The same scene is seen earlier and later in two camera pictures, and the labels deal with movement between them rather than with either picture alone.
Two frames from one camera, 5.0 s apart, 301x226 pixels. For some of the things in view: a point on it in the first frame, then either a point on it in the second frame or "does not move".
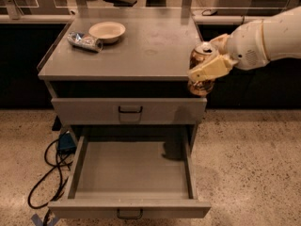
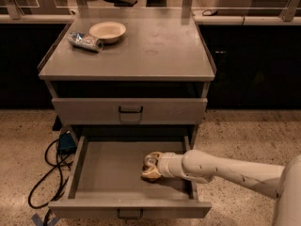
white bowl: x=107 y=32 does not move
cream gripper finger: x=221 y=42 to x=154 y=155
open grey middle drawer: x=130 y=178 does not move
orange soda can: x=201 y=87 to x=150 y=160
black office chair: x=119 y=0 does not move
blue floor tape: x=36 y=219 does not move
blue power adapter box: x=67 y=144 does not move
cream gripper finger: x=212 y=68 to x=150 y=171
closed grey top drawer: x=128 y=111 does not move
